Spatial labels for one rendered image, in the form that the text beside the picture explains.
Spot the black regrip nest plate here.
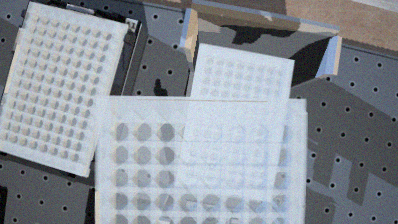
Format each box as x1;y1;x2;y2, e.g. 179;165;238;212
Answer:
0;188;8;224

